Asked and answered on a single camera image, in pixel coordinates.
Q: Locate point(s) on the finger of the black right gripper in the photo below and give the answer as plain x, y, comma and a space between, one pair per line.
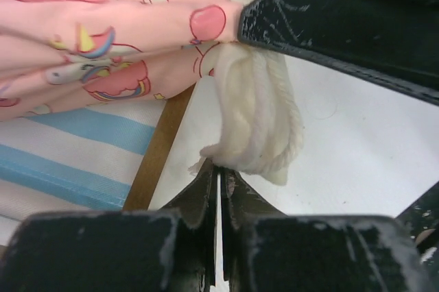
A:
420, 219
391, 43

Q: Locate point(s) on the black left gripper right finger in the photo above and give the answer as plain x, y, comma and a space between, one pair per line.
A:
267, 250

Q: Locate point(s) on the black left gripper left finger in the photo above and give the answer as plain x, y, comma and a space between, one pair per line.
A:
169, 249

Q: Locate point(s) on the wooden striped pet bed frame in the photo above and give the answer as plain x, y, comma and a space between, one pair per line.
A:
78, 160

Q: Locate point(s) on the pink unicorn print mattress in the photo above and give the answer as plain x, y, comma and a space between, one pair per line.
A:
60, 55

